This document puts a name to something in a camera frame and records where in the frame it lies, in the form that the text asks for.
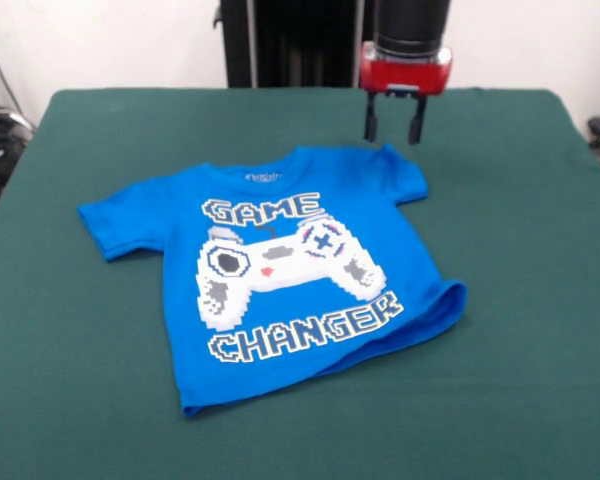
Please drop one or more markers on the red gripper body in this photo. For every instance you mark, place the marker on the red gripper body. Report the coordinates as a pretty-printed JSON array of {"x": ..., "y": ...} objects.
[{"x": 405, "y": 75}]

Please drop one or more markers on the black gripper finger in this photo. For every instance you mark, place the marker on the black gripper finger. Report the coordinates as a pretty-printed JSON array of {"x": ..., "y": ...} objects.
[
  {"x": 371, "y": 120},
  {"x": 415, "y": 122}
]

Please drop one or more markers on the blue laundry item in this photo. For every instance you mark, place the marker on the blue laundry item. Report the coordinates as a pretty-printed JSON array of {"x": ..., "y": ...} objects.
[{"x": 180, "y": 300}]

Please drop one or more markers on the dark green table cloth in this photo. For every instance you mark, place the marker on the dark green table cloth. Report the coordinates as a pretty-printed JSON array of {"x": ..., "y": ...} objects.
[{"x": 480, "y": 300}]

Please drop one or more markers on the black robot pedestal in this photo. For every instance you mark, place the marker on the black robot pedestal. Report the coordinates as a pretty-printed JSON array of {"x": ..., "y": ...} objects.
[{"x": 290, "y": 45}]

